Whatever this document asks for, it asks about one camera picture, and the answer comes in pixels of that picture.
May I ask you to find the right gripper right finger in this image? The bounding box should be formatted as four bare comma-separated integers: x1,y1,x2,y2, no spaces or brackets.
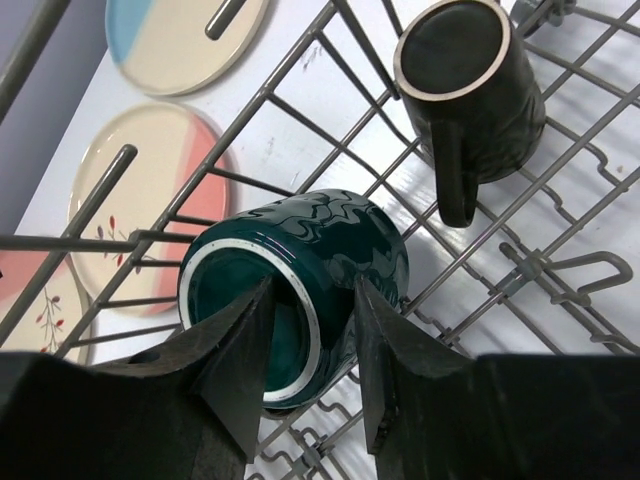
354,279,639,479

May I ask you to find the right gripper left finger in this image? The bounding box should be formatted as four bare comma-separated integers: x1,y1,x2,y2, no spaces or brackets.
1,278,274,479

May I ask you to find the dark green mug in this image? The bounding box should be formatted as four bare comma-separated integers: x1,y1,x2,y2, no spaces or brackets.
177,189,410,410

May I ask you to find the pink cream plate near edge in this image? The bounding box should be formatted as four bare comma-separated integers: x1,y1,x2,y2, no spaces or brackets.
1,251,89,354

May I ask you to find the pink and cream plate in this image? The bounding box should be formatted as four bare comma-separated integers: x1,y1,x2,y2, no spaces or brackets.
68,102,231,301

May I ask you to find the blue and cream plate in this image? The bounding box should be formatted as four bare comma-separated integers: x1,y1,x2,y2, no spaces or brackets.
105,0,269,96

